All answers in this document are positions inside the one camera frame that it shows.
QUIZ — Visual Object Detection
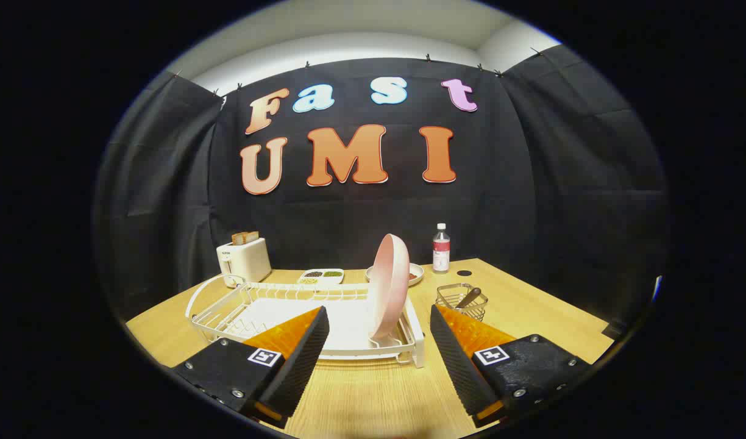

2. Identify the metal wire basket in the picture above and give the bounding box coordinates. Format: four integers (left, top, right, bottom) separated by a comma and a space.
436, 283, 489, 322

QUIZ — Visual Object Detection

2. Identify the white wire dish rack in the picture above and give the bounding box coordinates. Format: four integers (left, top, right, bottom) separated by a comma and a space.
185, 274, 425, 369

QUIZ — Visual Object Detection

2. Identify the white drain tray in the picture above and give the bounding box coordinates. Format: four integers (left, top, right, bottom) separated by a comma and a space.
227, 297, 410, 354

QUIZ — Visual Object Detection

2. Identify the white toaster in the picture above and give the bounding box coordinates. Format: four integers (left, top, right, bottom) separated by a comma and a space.
216, 237, 272, 288

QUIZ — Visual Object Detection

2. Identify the black backdrop cloth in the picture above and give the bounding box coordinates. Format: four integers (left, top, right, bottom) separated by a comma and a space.
93, 44, 669, 324

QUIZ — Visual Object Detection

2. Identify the clear bottle with red label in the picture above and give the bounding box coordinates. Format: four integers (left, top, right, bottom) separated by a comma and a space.
432, 223, 451, 273

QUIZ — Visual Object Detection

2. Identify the pink plate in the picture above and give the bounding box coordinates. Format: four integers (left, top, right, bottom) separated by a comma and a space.
368, 234, 411, 341

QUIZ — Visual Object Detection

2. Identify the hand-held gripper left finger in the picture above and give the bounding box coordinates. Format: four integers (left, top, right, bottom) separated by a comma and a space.
171, 306, 330, 429

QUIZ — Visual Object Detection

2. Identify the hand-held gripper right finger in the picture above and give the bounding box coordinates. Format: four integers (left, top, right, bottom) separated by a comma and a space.
430, 304, 593, 427

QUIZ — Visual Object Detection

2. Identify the white divided spice dish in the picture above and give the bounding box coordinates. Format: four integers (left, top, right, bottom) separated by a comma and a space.
298, 268, 345, 285

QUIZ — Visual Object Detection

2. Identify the beige plate with food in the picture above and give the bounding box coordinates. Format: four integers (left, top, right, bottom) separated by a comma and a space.
365, 263, 425, 287

